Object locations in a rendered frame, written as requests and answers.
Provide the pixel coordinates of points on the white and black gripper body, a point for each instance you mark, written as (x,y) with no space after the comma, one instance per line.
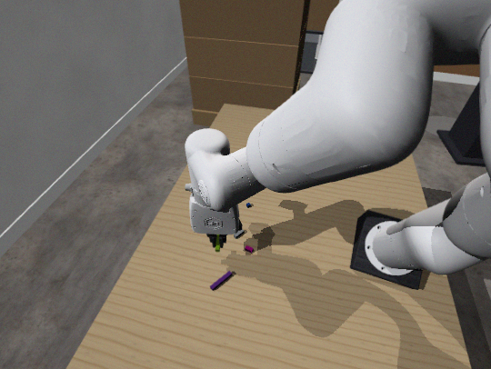
(205,220)

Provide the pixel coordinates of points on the grey rod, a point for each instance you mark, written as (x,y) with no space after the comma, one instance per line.
(238,233)

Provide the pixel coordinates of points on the purple rod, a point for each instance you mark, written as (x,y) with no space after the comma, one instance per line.
(220,280)

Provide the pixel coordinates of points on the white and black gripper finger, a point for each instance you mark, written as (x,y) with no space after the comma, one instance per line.
(212,239)
(222,237)

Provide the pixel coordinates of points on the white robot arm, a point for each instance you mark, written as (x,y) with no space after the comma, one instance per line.
(364,109)

